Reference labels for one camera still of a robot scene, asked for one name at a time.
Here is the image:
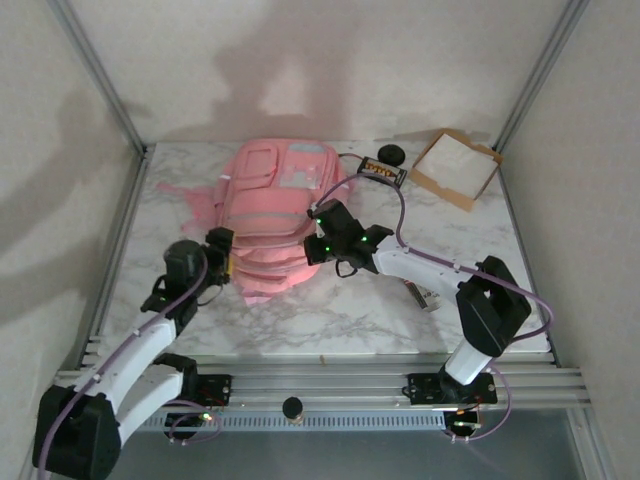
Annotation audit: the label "pink backpack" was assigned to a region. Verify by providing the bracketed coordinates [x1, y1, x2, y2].
[155, 137, 359, 309]

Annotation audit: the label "red striped flag pencil pouch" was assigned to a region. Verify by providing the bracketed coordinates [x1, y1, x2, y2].
[402, 279, 444, 312]

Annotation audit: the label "black round wheel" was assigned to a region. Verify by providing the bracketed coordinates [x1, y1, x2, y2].
[377, 143, 405, 165]

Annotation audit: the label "brown cardboard box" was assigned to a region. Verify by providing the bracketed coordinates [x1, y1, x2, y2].
[408, 128, 505, 215]

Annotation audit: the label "white paper sheet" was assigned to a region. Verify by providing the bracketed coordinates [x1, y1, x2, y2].
[413, 133, 499, 201]

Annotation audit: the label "black round knob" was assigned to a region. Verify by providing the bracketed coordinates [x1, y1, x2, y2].
[281, 395, 306, 425]

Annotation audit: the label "black controller board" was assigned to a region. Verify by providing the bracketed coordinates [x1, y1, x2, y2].
[446, 407, 485, 432]
[166, 410, 215, 432]

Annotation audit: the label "black frame with brown beads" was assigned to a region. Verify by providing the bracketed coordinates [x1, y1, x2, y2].
[339, 152, 407, 188]

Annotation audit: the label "aluminium side rail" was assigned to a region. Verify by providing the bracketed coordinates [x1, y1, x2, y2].
[77, 144, 154, 369]

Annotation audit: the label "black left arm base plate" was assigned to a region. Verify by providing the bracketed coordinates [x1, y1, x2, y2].
[141, 372, 234, 407]

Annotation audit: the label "aluminium frame rails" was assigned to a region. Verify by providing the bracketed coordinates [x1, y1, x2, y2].
[42, 338, 594, 416]

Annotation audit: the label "grey slotted cable duct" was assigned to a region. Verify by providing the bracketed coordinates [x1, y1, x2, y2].
[122, 410, 447, 434]

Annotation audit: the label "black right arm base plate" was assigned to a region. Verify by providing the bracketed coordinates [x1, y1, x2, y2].
[405, 372, 499, 405]

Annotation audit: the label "aluminium corner post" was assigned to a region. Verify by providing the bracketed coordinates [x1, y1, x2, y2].
[47, 0, 150, 156]
[491, 0, 591, 154]

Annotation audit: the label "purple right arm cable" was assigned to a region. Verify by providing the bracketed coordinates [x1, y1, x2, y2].
[309, 177, 559, 444]

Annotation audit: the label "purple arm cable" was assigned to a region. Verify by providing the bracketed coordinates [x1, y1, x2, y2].
[30, 247, 224, 472]
[309, 177, 559, 444]

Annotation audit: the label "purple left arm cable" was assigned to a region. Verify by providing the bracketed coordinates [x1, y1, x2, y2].
[30, 247, 224, 472]

